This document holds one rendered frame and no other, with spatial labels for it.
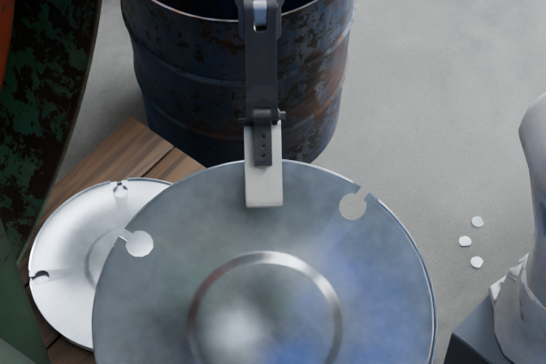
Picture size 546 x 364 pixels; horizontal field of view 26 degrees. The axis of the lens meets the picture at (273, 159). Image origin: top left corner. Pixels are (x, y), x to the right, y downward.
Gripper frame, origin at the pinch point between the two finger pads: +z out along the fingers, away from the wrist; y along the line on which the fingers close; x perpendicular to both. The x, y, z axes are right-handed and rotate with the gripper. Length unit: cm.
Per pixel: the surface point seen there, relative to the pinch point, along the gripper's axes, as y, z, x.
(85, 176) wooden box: -82, 16, -27
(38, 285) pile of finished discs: -68, 29, -32
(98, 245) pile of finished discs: -72, 24, -24
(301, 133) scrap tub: -115, 15, 7
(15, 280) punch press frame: 40.8, -2.0, -12.1
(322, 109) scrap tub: -115, 11, 11
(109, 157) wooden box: -85, 14, -23
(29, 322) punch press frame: 37.9, 1.0, -12.1
